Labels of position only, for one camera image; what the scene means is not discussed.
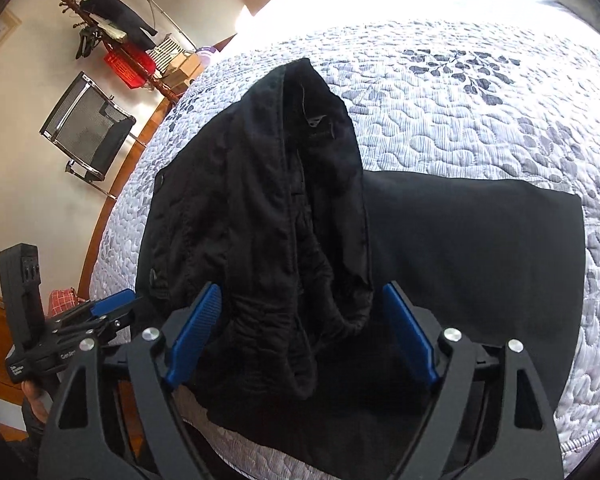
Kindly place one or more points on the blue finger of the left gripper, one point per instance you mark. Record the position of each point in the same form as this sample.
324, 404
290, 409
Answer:
113, 302

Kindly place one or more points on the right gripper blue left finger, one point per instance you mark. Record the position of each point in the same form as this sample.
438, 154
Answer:
187, 332

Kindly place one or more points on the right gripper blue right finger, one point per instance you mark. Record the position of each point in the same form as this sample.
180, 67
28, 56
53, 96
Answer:
411, 327

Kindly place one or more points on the black pants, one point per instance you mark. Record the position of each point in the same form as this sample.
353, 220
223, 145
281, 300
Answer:
270, 201

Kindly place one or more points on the left hand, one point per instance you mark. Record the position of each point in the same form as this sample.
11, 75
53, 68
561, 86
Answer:
34, 395

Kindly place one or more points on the black mesh office chair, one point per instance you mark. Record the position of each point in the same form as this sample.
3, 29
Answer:
89, 128

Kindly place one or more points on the red bag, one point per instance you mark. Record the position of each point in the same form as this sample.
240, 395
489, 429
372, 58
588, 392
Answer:
121, 67

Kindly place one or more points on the cardboard boxes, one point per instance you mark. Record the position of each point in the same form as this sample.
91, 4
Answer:
182, 70

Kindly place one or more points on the white radiator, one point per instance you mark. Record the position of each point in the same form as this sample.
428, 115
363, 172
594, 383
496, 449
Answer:
164, 52

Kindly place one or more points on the white quilted bedspread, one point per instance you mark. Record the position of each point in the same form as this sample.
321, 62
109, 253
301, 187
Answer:
452, 100

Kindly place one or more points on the wooden coat rack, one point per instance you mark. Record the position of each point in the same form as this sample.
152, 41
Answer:
107, 40

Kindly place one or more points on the black garment on rack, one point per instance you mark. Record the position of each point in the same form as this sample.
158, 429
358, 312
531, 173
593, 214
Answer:
139, 32

